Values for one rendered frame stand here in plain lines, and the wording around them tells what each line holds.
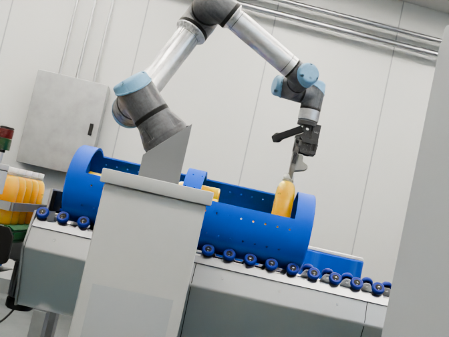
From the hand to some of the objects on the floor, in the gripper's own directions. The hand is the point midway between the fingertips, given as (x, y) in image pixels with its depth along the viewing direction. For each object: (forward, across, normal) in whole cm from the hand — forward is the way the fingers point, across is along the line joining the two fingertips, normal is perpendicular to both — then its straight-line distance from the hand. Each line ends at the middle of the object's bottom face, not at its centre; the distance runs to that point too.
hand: (289, 174), depth 230 cm
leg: (+129, -2, +74) cm, 149 cm away
